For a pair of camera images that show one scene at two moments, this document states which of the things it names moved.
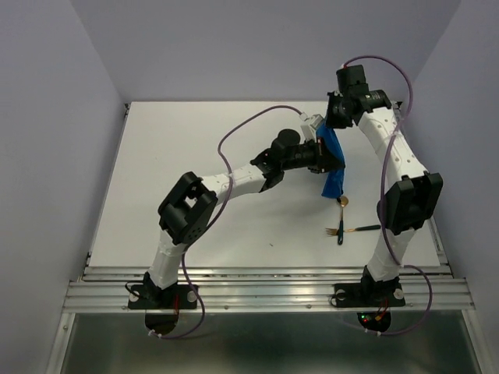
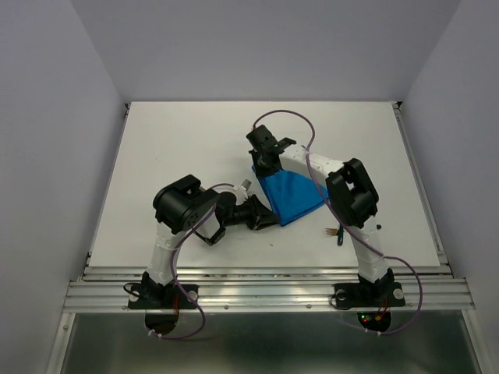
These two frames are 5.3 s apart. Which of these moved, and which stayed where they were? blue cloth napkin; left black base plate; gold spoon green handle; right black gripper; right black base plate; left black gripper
Moved: blue cloth napkin; left black gripper; right black gripper
Stayed: right black base plate; left black base plate; gold spoon green handle
